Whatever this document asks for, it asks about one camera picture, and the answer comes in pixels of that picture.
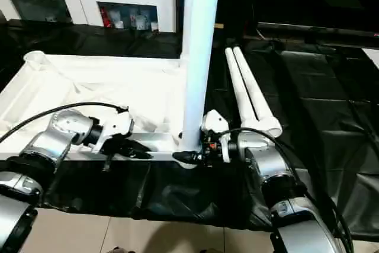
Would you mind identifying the white plastic table top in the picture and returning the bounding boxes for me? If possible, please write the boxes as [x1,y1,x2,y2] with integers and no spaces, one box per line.
[0,51,205,171]

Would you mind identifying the white flat board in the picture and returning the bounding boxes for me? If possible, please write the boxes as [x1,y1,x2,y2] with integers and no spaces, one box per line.
[361,47,379,69]

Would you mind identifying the red item behind glass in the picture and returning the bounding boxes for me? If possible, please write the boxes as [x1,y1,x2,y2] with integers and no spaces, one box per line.
[100,7,110,27]

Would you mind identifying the black plastic mat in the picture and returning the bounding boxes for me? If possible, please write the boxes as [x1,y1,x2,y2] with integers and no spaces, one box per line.
[0,18,379,242]

